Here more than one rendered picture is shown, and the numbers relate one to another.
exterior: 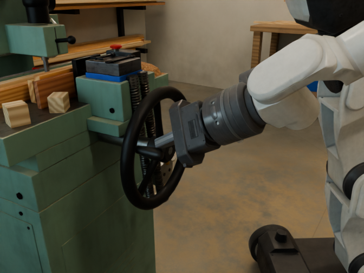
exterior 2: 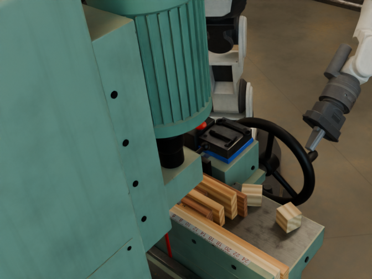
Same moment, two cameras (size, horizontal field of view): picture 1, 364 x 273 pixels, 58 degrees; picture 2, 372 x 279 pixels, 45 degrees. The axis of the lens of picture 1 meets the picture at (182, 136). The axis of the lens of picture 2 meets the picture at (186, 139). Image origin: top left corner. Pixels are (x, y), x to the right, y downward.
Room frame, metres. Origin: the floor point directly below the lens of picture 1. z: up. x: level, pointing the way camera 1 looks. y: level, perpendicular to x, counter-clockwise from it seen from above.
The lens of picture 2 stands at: (0.62, 0.97, 1.66)
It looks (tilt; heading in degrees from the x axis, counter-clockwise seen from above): 39 degrees down; 288
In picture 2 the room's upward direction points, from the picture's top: 7 degrees counter-clockwise
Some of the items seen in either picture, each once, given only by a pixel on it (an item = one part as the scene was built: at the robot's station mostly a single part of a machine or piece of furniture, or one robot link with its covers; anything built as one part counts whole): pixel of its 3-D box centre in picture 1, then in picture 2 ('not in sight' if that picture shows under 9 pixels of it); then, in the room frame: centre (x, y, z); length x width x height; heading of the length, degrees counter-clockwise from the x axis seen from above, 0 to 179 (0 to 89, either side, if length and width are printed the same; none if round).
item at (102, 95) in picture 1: (117, 92); (220, 159); (0.80, 0.16, 0.91); 0.15 x 0.14 x 0.09; 152
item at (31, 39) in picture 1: (37, 41); (166, 182); (0.87, 0.37, 1.03); 0.14 x 0.07 x 0.09; 62
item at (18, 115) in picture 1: (16, 114); (288, 217); (0.62, 0.33, 0.92); 0.04 x 0.04 x 0.04; 41
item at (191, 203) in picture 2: not in sight; (177, 200); (0.87, 0.32, 0.92); 0.19 x 0.02 x 0.05; 152
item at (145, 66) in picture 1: (139, 67); not in sight; (1.07, 0.14, 0.92); 0.14 x 0.09 x 0.04; 62
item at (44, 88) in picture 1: (76, 83); (202, 184); (0.82, 0.27, 0.93); 0.24 x 0.01 x 0.06; 152
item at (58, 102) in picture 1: (58, 102); (251, 195); (0.71, 0.27, 0.92); 0.04 x 0.03 x 0.04; 2
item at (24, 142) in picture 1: (93, 104); (199, 191); (0.84, 0.24, 0.87); 0.61 x 0.30 x 0.06; 152
